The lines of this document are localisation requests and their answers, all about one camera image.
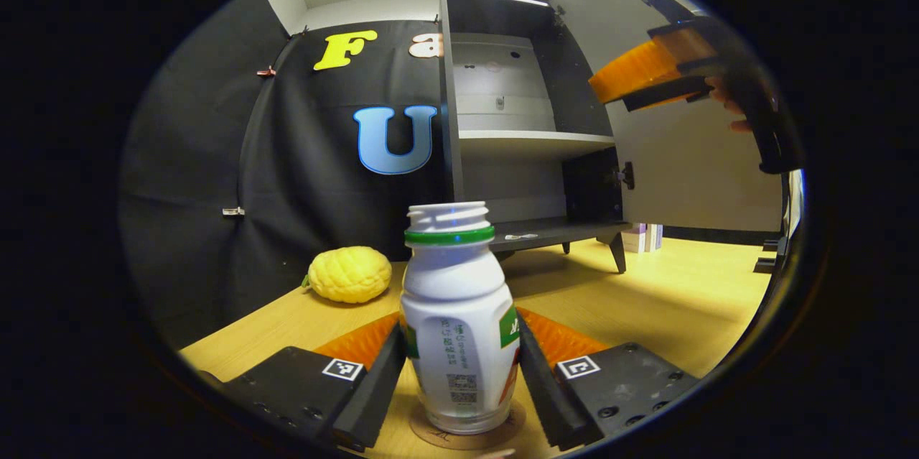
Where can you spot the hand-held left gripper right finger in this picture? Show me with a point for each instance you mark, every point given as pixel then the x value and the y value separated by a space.
pixel 549 401

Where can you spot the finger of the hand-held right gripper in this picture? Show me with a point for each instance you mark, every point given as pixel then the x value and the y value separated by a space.
pixel 689 39
pixel 646 75

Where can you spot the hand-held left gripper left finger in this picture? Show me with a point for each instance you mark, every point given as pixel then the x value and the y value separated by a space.
pixel 377 394

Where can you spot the round brown coaster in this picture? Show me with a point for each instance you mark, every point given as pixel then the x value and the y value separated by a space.
pixel 495 434

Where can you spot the beige cabinet door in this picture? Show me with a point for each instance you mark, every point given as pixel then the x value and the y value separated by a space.
pixel 689 172

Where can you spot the white bottle green label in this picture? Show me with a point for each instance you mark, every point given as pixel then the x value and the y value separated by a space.
pixel 456 315

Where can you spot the black door hinge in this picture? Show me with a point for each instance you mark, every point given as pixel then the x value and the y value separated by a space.
pixel 558 14
pixel 624 176

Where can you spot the grey cabinet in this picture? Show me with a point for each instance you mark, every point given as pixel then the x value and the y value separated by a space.
pixel 502 186

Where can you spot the bumpy yellow fruit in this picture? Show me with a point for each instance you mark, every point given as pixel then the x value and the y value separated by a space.
pixel 350 274

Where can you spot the black stand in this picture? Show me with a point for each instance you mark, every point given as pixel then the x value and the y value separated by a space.
pixel 765 265

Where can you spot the small printed box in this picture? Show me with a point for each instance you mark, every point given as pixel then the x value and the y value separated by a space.
pixel 642 238

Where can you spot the white clip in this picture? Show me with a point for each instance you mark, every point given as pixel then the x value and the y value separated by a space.
pixel 232 212

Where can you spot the black backdrop cloth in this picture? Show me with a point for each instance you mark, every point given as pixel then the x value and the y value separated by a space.
pixel 287 172

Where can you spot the pink clip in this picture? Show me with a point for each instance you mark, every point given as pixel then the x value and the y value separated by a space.
pixel 266 72

